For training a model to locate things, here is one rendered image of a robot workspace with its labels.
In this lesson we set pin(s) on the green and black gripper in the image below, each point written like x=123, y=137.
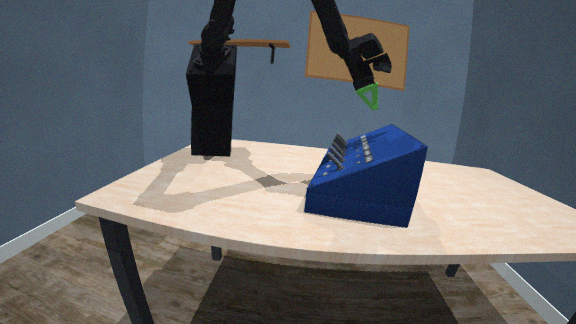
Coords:
x=355, y=74

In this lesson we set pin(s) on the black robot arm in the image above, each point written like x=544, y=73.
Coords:
x=215, y=35

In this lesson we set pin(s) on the blue switch panel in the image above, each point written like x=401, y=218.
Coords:
x=377, y=183

